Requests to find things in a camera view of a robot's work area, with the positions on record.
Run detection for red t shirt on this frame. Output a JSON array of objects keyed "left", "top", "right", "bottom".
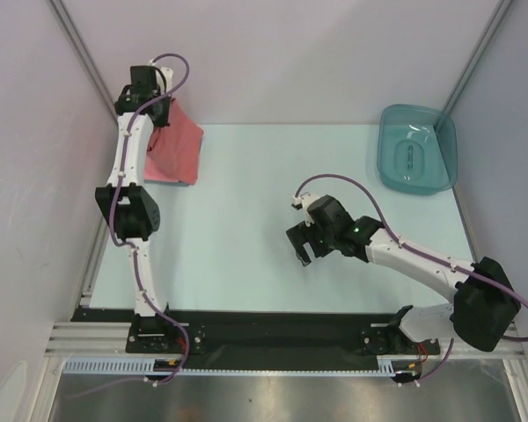
[{"left": 146, "top": 99, "right": 203, "bottom": 179}]

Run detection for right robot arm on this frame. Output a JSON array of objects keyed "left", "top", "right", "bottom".
[{"left": 286, "top": 193, "right": 521, "bottom": 353}]

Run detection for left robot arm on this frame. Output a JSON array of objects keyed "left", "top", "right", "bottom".
[{"left": 95, "top": 65, "right": 169, "bottom": 324}]

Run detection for folded grey t shirt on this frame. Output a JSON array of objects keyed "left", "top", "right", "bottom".
[{"left": 177, "top": 131, "right": 203, "bottom": 186}]

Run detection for folded pink t shirt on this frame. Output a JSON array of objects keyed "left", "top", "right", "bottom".
[{"left": 144, "top": 156, "right": 180, "bottom": 183}]

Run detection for teal plastic basin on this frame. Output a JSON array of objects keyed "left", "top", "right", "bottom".
[{"left": 377, "top": 104, "right": 458, "bottom": 195}]

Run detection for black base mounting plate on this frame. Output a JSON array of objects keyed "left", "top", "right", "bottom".
[{"left": 71, "top": 307, "right": 441, "bottom": 369}]

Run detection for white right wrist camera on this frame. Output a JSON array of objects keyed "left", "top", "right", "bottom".
[{"left": 291, "top": 193, "right": 320, "bottom": 227}]

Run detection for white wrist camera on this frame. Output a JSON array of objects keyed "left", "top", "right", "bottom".
[
  {"left": 149, "top": 60, "right": 174, "bottom": 93},
  {"left": 291, "top": 193, "right": 320, "bottom": 227}
]

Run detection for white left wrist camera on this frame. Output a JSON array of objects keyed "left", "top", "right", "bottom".
[{"left": 149, "top": 60, "right": 174, "bottom": 93}]

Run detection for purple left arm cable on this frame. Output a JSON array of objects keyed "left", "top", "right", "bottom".
[{"left": 65, "top": 53, "right": 191, "bottom": 399}]

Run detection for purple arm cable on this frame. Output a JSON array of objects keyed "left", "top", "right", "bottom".
[
  {"left": 293, "top": 174, "right": 528, "bottom": 388},
  {"left": 65, "top": 53, "right": 191, "bottom": 399}
]

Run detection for left aluminium corner post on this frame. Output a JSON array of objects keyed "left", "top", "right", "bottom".
[{"left": 45, "top": 0, "right": 117, "bottom": 121}]

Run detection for aluminium corner post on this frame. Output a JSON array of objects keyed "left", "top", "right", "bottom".
[
  {"left": 442, "top": 0, "right": 517, "bottom": 115},
  {"left": 45, "top": 0, "right": 117, "bottom": 121}
]

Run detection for grey slotted cable duct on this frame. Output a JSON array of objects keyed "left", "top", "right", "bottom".
[{"left": 62, "top": 357, "right": 420, "bottom": 377}]

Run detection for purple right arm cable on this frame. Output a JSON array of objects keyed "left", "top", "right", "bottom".
[{"left": 293, "top": 174, "right": 528, "bottom": 388}]

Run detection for aluminium front rail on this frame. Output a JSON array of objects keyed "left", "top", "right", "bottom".
[{"left": 45, "top": 322, "right": 525, "bottom": 360}]

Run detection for right aluminium corner post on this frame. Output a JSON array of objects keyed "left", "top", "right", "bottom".
[{"left": 442, "top": 0, "right": 517, "bottom": 115}]

